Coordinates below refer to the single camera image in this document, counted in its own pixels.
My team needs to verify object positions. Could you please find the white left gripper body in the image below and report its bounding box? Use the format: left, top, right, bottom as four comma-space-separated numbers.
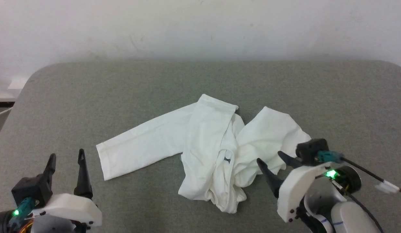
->
31, 193, 103, 227

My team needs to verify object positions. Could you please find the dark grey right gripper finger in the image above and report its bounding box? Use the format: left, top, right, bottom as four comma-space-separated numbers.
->
277, 151, 303, 169
256, 158, 285, 199

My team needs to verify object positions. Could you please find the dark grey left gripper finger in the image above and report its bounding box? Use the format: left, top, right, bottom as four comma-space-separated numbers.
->
41, 154, 57, 185
73, 149, 94, 200

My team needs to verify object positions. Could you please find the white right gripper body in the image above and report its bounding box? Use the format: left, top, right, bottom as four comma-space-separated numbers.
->
277, 162, 332, 223

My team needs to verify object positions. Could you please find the white long-sleeve garment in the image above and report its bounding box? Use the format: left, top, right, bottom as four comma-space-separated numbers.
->
96, 94, 312, 214

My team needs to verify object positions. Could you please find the grey upholstered bench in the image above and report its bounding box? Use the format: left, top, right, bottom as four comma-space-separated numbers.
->
0, 60, 401, 233

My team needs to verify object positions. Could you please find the white floor appliance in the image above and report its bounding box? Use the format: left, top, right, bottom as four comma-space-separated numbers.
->
0, 77, 30, 109

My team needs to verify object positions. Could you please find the teal right camera connector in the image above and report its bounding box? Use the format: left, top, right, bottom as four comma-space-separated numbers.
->
317, 150, 345, 163

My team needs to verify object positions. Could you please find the teal camera connector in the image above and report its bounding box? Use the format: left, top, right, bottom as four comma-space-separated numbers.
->
9, 198, 38, 227
317, 150, 345, 163

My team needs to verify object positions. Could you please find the teal left camera connector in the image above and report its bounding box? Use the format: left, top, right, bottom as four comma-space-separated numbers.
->
9, 198, 38, 227

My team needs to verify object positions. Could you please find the white power cable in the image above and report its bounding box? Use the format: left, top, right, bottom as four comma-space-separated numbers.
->
0, 107, 12, 137

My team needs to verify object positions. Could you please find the black right camera cable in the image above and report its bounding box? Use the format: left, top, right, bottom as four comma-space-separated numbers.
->
340, 156, 401, 195

